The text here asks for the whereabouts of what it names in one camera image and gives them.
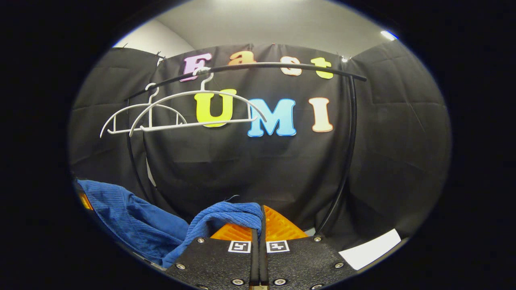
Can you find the white paper sheet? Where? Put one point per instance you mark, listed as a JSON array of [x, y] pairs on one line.
[[369, 249]]

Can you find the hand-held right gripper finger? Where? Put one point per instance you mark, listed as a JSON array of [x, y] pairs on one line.
[[263, 262], [254, 262]]

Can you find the ceiling light panel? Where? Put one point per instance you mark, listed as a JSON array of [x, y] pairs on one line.
[[389, 35]]

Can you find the white plastic clothes hanger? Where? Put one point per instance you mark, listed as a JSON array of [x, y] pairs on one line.
[[181, 94], [150, 105]]

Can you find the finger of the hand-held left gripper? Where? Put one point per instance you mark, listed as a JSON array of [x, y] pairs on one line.
[[85, 200]]

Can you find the black metal clothes rack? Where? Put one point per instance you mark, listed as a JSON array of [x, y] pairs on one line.
[[350, 121]]

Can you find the black backdrop cloth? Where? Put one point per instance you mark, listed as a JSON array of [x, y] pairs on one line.
[[383, 141]]

